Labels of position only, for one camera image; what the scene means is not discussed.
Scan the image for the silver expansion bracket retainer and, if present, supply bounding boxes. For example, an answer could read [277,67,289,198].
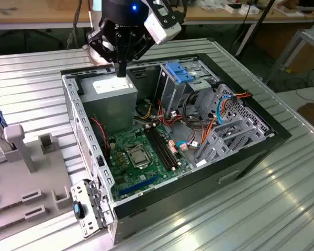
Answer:
[70,178,115,239]

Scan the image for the black looped cable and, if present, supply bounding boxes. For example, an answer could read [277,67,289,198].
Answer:
[182,91,204,129]

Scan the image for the orange power wire black plug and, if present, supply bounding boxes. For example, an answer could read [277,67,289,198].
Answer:
[198,90,253,150]

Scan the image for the grey metal frame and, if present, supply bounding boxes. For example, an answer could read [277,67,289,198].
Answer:
[266,28,314,84]

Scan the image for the purple wires white connector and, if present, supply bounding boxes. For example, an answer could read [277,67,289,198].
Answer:
[177,130,199,152]

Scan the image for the grey perforated disk bay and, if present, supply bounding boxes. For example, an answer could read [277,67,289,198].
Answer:
[193,83,276,168]

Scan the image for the orange red wire bundle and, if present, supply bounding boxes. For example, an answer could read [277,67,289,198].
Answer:
[156,100,185,129]

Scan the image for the green motherboard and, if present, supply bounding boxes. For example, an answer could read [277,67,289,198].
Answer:
[108,122,193,202]

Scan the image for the red black fan wire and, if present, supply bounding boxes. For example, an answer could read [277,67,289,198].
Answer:
[90,116,111,159]

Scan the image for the blue data wire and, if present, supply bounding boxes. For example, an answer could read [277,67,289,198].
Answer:
[216,96,238,125]

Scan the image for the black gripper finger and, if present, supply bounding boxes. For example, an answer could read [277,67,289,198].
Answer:
[87,27,121,78]
[120,30,158,78]

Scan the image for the black RAM slot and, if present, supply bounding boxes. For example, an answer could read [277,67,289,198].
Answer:
[151,125,178,169]
[144,127,172,172]
[154,124,181,168]
[148,126,175,170]

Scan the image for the small camera on black bracket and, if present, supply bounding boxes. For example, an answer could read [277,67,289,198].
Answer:
[151,0,186,27]

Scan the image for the plain white box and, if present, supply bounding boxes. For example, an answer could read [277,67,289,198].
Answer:
[239,6,260,16]

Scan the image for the grey parts rack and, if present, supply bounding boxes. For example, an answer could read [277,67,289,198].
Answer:
[0,124,74,237]

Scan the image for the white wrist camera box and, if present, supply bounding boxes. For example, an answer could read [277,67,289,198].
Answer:
[143,10,183,45]

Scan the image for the yellow black wire bundle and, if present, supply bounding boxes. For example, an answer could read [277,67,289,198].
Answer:
[140,103,154,120]

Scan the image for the white box black top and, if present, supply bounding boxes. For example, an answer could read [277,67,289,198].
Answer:
[225,3,243,14]

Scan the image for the blue black retainer latch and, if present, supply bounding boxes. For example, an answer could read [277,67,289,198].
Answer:
[72,200,85,220]

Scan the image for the black open PC case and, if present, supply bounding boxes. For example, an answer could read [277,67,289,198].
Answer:
[60,52,293,245]

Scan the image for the blue expansion slot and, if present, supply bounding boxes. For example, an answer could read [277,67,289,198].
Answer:
[119,174,160,197]

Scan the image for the grey optical drive cage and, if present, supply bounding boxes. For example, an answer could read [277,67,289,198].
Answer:
[155,59,221,120]

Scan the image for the grey power supply unit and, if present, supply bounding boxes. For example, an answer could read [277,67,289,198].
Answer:
[80,73,139,136]

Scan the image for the blue plastic drive latch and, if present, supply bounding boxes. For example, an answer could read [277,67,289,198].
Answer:
[165,61,197,84]

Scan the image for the CPU socket with silver CPU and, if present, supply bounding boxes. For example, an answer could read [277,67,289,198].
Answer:
[124,144,152,170]

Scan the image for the wooden desk with clutter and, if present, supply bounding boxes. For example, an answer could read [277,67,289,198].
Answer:
[180,0,314,26]

